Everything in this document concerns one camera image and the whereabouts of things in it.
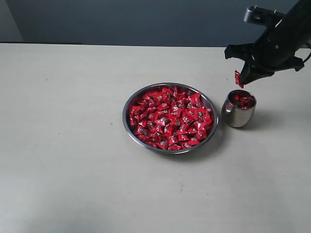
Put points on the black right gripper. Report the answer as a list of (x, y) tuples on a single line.
[(274, 50)]

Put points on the red candy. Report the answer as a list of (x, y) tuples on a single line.
[(237, 80)]

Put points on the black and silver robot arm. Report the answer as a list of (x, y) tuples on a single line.
[(275, 49)]

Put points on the red candies inside cup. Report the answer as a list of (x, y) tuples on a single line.
[(242, 99)]

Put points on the stainless steel cup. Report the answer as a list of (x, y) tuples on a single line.
[(235, 117)]

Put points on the round metal bowl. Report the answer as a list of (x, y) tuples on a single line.
[(126, 121)]

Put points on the pile of red wrapped candies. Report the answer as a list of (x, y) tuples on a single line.
[(170, 119)]

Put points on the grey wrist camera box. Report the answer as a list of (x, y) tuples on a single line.
[(261, 16)]

